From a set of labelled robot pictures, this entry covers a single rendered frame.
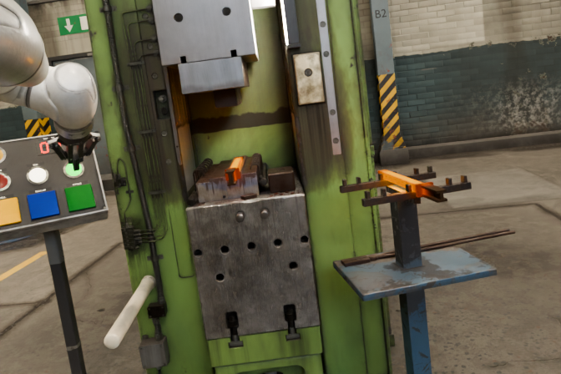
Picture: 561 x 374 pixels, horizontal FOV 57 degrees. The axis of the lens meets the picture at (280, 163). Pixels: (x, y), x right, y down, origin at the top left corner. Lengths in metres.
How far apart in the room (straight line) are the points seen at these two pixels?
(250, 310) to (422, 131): 6.20
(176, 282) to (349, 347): 0.68
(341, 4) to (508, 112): 6.28
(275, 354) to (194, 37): 1.06
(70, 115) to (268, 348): 1.01
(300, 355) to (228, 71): 0.96
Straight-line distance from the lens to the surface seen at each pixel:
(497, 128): 7.94
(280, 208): 1.64
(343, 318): 2.00
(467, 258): 1.68
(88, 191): 1.63
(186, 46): 1.68
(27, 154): 1.70
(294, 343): 1.81
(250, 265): 1.70
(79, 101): 1.18
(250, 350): 1.82
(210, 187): 1.70
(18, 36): 0.68
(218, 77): 1.67
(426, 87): 7.69
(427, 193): 1.41
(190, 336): 2.03
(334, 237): 1.89
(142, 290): 1.85
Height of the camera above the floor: 1.25
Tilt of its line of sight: 8 degrees down
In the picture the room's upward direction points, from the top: 7 degrees counter-clockwise
